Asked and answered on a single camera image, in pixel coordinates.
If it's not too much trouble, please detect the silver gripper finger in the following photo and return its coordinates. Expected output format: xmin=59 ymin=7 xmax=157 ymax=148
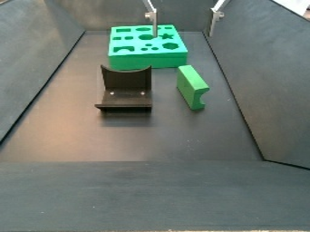
xmin=209 ymin=0 xmax=229 ymax=36
xmin=142 ymin=0 xmax=158 ymax=37

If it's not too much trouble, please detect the green arch block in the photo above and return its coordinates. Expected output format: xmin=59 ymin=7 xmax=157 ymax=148
xmin=177 ymin=65 xmax=210 ymax=111

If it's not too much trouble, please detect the green shape sorter board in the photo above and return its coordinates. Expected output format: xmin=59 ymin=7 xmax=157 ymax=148
xmin=109 ymin=24 xmax=187 ymax=70

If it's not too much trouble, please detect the black curved fixture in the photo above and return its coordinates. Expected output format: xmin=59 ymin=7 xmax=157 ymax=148
xmin=95 ymin=65 xmax=153 ymax=111

